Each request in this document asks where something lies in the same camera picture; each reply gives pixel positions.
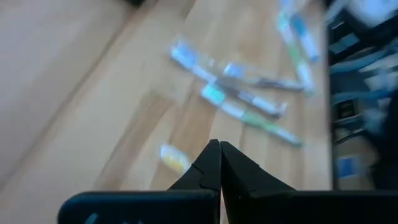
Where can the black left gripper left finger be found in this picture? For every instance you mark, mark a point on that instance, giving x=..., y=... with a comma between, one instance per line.
x=192, y=205

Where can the green toothbrush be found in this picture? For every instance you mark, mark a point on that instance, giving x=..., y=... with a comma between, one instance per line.
x=303, y=73
x=214, y=95

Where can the purple toothbrush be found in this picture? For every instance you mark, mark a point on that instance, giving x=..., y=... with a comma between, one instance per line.
x=236, y=71
x=186, y=57

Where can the blue toothbrush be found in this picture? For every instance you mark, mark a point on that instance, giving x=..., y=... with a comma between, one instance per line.
x=306, y=42

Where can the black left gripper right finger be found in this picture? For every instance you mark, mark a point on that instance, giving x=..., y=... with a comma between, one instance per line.
x=248, y=202

